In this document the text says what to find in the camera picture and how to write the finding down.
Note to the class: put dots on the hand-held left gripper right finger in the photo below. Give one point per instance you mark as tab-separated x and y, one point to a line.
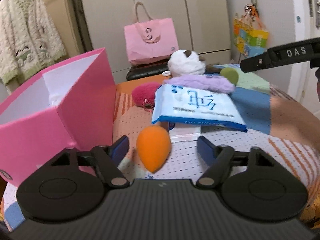
205	147

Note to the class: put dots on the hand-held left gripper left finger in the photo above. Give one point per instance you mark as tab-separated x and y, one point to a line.
121	146

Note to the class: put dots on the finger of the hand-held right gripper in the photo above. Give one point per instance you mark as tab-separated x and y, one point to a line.
287	53

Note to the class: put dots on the orange makeup sponge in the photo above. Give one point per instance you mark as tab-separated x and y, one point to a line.
152	147

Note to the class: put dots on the blue wet wipes packet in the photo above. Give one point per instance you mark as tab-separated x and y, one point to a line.
197	110

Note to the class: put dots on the pink cardboard box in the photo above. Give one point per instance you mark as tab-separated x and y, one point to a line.
82	100

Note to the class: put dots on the green makeup sponge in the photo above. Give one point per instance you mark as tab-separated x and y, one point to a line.
230	76

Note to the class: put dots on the purple plush toy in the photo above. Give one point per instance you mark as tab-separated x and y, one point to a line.
200	82

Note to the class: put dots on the white wet wipes packet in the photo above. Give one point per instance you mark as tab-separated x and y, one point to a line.
185	132

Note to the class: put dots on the white door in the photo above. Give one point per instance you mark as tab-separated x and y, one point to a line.
300	17

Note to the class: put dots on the colourful hanging gift bag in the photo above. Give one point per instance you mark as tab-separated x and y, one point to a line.
250	40

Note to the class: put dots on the patchwork printed blanket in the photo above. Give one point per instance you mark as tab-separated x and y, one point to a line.
250	155

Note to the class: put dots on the black suitcase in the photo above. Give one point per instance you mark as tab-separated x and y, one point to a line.
142	73

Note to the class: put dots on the white and brown plush toy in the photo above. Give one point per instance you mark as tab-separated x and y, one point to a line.
185	62

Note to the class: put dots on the pink tote bag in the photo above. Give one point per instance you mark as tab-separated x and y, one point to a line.
150	45

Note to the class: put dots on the beige wardrobe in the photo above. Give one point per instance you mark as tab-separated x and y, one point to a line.
107	17

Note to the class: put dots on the cream and green fluffy jacket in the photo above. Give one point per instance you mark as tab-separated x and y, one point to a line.
25	30

